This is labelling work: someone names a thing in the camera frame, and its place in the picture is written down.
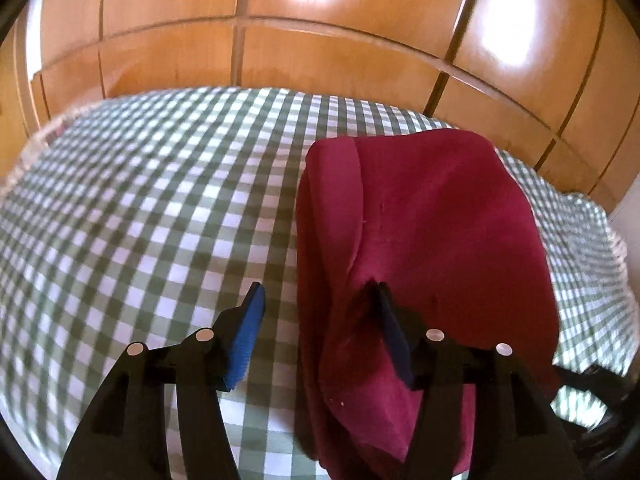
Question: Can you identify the wooden wardrobe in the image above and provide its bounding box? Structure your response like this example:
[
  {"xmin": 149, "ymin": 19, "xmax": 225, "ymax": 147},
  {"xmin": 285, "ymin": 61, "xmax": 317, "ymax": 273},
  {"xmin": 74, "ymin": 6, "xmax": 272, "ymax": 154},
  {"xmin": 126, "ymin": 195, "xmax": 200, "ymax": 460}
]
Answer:
[{"xmin": 0, "ymin": 0, "xmax": 640, "ymax": 213}]

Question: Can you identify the dark red embroidered sweater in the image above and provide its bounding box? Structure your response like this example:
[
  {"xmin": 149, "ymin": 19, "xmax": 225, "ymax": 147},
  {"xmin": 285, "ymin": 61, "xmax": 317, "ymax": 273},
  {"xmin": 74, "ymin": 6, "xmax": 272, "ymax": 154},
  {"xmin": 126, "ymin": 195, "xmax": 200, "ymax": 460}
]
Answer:
[{"xmin": 295, "ymin": 129, "xmax": 562, "ymax": 477}]

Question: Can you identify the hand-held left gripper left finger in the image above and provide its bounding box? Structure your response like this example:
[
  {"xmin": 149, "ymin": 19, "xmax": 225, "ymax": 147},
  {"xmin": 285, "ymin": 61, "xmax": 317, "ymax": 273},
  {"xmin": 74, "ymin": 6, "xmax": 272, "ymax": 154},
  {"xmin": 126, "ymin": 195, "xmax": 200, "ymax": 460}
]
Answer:
[{"xmin": 56, "ymin": 281, "xmax": 267, "ymax": 480}]

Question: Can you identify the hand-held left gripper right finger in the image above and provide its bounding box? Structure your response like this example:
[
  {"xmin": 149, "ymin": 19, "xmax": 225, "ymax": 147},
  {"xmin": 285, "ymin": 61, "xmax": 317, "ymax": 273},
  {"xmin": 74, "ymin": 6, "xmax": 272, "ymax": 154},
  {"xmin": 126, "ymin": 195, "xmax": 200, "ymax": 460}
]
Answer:
[{"xmin": 367, "ymin": 281, "xmax": 583, "ymax": 480}]

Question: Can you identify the green white checked blanket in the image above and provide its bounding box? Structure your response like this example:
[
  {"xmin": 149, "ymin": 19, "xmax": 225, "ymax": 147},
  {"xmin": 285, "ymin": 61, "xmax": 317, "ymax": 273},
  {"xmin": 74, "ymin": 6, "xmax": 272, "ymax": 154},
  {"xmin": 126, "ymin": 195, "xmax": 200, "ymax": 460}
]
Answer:
[{"xmin": 0, "ymin": 85, "xmax": 637, "ymax": 480}]

